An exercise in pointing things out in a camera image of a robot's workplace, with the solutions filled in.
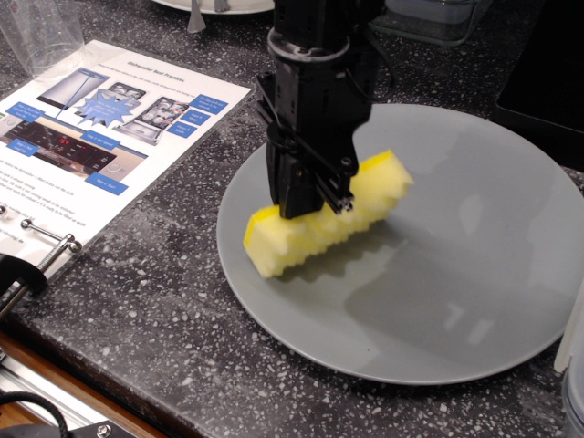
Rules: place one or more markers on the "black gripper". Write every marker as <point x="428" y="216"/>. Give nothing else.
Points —
<point x="320" y="92"/>

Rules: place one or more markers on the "yellow wavy sponge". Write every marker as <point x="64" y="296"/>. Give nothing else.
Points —
<point x="274" y="244"/>

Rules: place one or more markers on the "white plate at top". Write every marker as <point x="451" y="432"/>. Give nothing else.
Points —
<point x="236" y="7"/>

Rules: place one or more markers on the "metal cutlery on white plate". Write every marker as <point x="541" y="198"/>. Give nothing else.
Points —
<point x="196" y="22"/>

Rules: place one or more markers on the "grey round plate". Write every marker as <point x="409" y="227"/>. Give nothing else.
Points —
<point x="476" y="270"/>

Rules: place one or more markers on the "laminated dishwasher instruction sheet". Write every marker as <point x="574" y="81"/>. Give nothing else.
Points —
<point x="75" y="151"/>

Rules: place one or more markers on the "black tray at right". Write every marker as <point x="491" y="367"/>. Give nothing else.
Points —
<point x="542" y="99"/>

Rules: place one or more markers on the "clear plastic cup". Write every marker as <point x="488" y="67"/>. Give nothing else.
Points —
<point x="45" y="36"/>

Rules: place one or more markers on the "clear plastic lidded container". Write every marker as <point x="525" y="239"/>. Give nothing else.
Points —
<point x="569" y="361"/>

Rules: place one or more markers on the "aluminium rail with bracket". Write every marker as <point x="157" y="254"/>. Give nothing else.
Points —
<point x="45" y="409"/>

